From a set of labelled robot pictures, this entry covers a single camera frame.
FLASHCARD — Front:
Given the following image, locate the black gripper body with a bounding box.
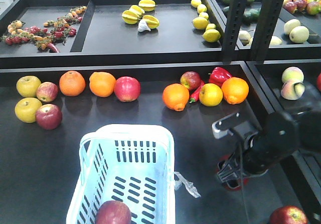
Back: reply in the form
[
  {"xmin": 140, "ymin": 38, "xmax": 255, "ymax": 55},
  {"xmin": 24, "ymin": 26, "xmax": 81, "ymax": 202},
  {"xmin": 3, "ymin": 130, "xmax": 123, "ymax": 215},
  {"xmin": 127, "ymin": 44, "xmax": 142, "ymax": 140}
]
[{"xmin": 212, "ymin": 112, "xmax": 278, "ymax": 179}]

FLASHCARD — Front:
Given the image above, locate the dark red apple front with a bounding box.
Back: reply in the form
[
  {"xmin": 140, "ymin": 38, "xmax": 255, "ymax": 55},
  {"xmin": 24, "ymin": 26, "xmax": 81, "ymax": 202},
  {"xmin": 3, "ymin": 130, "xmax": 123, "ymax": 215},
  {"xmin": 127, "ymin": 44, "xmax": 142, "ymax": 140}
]
[{"xmin": 216, "ymin": 155, "xmax": 249, "ymax": 191}]

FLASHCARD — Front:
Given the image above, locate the dark red apple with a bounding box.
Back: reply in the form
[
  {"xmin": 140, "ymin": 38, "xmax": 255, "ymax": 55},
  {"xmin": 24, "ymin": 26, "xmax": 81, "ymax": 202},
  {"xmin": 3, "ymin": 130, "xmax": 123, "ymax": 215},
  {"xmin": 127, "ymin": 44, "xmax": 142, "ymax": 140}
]
[
  {"xmin": 216, "ymin": 155, "xmax": 249, "ymax": 191},
  {"xmin": 180, "ymin": 71, "xmax": 201, "ymax": 91},
  {"xmin": 35, "ymin": 104, "xmax": 63, "ymax": 130}
]

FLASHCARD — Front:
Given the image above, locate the light blue plastic basket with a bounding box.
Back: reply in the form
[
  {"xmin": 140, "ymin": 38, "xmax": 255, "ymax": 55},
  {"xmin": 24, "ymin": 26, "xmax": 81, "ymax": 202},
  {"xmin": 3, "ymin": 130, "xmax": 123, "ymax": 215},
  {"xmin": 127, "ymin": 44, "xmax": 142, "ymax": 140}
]
[{"xmin": 66, "ymin": 124, "xmax": 176, "ymax": 223}]

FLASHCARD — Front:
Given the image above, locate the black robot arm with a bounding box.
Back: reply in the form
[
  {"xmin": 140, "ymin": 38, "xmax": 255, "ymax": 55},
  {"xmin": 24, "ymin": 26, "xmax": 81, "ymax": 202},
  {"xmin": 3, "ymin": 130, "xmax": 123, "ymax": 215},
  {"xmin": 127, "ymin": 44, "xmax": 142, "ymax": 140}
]
[{"xmin": 212, "ymin": 81, "xmax": 320, "ymax": 190}]

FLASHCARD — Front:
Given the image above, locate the orange fruit right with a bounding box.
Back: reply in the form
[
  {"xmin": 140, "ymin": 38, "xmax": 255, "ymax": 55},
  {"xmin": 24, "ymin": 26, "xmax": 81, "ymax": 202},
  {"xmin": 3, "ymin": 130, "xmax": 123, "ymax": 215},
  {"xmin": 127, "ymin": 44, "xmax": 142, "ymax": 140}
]
[{"xmin": 221, "ymin": 77, "xmax": 249, "ymax": 104}]

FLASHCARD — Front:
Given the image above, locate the orange fruit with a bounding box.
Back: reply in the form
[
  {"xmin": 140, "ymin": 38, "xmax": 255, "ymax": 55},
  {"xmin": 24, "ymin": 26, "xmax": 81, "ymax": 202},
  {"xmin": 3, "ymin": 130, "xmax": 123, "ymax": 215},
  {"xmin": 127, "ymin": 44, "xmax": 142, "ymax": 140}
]
[
  {"xmin": 162, "ymin": 83, "xmax": 190, "ymax": 111},
  {"xmin": 89, "ymin": 72, "xmax": 116, "ymax": 97},
  {"xmin": 59, "ymin": 70, "xmax": 86, "ymax": 96},
  {"xmin": 221, "ymin": 77, "xmax": 249, "ymax": 104}
]

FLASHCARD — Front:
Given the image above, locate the pale peach front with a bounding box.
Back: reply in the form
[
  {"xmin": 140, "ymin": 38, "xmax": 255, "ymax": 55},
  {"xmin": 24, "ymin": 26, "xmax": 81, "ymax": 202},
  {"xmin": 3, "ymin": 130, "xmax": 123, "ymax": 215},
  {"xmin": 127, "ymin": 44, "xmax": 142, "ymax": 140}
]
[{"xmin": 281, "ymin": 79, "xmax": 305, "ymax": 100}]

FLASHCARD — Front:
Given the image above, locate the pale peach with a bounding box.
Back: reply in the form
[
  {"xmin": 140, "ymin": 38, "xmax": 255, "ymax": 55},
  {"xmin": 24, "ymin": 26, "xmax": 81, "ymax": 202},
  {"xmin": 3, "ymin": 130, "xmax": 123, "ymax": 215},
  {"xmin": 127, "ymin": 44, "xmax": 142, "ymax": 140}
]
[
  {"xmin": 281, "ymin": 66, "xmax": 304, "ymax": 83},
  {"xmin": 281, "ymin": 79, "xmax": 305, "ymax": 100}
]

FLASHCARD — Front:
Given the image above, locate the yellow apple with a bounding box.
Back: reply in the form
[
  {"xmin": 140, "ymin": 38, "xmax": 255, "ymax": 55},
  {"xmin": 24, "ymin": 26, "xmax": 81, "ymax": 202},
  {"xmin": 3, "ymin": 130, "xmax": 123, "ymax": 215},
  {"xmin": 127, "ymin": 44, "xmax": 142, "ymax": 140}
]
[
  {"xmin": 199, "ymin": 83, "xmax": 223, "ymax": 107},
  {"xmin": 16, "ymin": 75, "xmax": 41, "ymax": 97},
  {"xmin": 15, "ymin": 97, "xmax": 42, "ymax": 123}
]

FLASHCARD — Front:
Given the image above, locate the clear plastic strip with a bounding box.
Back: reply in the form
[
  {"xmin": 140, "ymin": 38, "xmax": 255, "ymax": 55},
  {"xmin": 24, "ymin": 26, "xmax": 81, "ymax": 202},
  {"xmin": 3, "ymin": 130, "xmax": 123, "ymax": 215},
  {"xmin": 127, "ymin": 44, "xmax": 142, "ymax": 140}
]
[{"xmin": 174, "ymin": 171, "xmax": 201, "ymax": 198}]

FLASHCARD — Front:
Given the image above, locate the red chili pepper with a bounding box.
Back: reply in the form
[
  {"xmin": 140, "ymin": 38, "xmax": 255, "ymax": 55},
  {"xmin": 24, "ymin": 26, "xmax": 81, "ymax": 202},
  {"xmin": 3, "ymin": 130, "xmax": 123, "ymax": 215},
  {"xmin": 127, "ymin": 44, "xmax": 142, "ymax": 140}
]
[{"xmin": 189, "ymin": 80, "xmax": 205, "ymax": 103}]

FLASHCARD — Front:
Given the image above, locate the pale peach rear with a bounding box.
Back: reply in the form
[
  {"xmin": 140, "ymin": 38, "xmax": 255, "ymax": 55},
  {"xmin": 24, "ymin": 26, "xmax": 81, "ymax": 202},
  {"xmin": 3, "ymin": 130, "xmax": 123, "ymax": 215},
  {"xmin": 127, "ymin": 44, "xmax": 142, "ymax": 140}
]
[{"xmin": 281, "ymin": 66, "xmax": 304, "ymax": 83}]

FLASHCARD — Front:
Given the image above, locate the red bell pepper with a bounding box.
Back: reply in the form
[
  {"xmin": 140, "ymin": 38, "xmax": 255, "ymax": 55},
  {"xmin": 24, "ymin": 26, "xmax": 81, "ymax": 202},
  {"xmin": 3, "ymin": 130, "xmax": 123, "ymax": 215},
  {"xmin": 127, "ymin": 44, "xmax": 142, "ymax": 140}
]
[{"xmin": 209, "ymin": 67, "xmax": 232, "ymax": 87}]

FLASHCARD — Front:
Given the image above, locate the orange fruit left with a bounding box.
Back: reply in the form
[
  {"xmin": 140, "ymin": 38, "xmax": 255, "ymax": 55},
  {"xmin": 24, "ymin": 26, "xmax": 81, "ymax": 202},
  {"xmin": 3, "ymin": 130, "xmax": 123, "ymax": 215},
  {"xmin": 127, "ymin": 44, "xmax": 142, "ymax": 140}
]
[{"xmin": 162, "ymin": 83, "xmax": 190, "ymax": 111}]

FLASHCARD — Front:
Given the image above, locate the black upper fruit tray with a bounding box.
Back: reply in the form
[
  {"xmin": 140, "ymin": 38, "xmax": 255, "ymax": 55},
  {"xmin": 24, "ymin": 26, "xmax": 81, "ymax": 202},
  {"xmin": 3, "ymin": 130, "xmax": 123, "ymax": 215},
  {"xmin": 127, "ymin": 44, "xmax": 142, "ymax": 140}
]
[{"xmin": 209, "ymin": 0, "xmax": 320, "ymax": 62}]

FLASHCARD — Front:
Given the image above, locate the bright red apple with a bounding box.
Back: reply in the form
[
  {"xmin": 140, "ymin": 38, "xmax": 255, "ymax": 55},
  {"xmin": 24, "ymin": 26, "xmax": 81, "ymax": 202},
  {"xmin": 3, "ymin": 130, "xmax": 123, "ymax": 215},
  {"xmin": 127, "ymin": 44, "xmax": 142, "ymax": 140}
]
[{"xmin": 114, "ymin": 76, "xmax": 141, "ymax": 102}]

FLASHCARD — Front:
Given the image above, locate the black left upper tray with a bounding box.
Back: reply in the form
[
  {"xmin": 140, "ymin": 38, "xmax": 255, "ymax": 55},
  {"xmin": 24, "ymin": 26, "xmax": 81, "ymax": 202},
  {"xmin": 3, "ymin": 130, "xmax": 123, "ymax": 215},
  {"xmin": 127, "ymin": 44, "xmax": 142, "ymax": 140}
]
[{"xmin": 1, "ymin": 0, "xmax": 224, "ymax": 68}]

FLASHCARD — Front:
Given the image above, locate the white garlic bulb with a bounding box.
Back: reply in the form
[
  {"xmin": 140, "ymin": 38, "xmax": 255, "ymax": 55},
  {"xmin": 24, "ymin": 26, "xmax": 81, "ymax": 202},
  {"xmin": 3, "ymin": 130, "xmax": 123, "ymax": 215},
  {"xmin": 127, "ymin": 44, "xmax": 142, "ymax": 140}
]
[{"xmin": 137, "ymin": 20, "xmax": 151, "ymax": 33}]

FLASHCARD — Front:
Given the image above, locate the dark red apple left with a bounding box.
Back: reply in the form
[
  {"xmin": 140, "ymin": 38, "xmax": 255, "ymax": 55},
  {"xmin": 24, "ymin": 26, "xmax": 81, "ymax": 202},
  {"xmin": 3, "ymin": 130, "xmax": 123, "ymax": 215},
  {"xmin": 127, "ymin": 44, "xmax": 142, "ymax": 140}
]
[{"xmin": 35, "ymin": 104, "xmax": 63, "ymax": 130}]

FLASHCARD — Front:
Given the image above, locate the pink red small apple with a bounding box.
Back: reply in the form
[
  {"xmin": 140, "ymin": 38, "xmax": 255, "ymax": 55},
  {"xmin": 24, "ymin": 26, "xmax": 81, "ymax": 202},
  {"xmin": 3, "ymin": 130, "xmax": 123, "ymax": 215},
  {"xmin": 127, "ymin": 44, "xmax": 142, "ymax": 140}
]
[{"xmin": 36, "ymin": 82, "xmax": 58, "ymax": 103}]

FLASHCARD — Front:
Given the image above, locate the yellow apple front left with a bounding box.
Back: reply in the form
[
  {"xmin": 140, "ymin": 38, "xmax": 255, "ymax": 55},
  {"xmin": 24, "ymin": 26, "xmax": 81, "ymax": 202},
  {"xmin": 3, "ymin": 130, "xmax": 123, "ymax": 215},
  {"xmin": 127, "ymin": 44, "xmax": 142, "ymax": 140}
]
[{"xmin": 15, "ymin": 97, "xmax": 42, "ymax": 123}]

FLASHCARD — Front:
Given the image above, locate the yellow apple far left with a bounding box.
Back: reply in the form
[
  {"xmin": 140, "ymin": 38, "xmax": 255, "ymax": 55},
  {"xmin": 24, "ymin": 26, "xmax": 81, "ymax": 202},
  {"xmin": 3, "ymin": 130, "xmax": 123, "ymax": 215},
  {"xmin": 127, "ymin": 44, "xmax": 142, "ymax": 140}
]
[{"xmin": 16, "ymin": 75, "xmax": 41, "ymax": 97}]

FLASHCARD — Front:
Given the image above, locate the black shelf upright post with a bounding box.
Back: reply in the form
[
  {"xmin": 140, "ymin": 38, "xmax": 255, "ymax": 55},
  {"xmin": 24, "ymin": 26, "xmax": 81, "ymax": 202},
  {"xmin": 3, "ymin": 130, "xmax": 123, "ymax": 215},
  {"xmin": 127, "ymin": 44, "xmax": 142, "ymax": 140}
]
[{"xmin": 222, "ymin": 0, "xmax": 283, "ymax": 61}]

